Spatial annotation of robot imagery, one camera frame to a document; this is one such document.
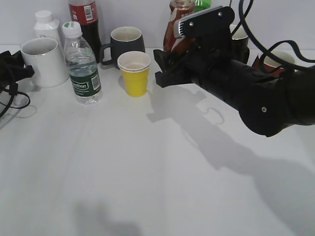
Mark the white ceramic mug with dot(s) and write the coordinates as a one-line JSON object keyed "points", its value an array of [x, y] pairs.
{"points": [[46, 59]]}

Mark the cola bottle red label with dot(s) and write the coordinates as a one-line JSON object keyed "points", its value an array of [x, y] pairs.
{"points": [[85, 13]]}

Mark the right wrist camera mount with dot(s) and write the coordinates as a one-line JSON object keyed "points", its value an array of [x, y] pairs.
{"points": [[210, 28]]}

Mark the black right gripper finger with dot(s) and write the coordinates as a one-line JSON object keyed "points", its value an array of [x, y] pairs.
{"points": [[178, 78], [170, 62]]}

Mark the brown Nescafe coffee bottle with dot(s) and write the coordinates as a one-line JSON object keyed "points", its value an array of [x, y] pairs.
{"points": [[173, 42]]}

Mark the yellow paper cup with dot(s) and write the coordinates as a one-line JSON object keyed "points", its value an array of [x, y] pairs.
{"points": [[135, 68]]}

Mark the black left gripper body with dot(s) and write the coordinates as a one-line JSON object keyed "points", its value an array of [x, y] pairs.
{"points": [[7, 76]]}

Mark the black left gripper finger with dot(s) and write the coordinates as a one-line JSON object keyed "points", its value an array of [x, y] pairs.
{"points": [[17, 59], [23, 73]]}

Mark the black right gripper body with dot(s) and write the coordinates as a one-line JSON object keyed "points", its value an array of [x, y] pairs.
{"points": [[260, 102]]}

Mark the white yogurt bottle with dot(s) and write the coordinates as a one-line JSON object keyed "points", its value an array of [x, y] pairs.
{"points": [[47, 26]]}

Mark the green soda bottle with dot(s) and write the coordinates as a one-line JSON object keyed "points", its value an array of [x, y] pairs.
{"points": [[202, 5]]}

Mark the black mug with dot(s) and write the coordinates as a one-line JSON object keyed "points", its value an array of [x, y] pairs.
{"points": [[240, 50]]}

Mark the red-brown ceramic cup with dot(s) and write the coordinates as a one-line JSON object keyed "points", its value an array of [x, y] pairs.
{"points": [[270, 64]]}

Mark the clear water bottle green label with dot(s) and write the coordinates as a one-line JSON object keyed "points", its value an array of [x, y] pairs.
{"points": [[81, 65]]}

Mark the dark grey mug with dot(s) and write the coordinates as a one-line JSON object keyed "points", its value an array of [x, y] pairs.
{"points": [[123, 39]]}

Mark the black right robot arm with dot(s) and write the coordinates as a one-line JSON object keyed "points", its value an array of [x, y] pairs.
{"points": [[299, 91]]}

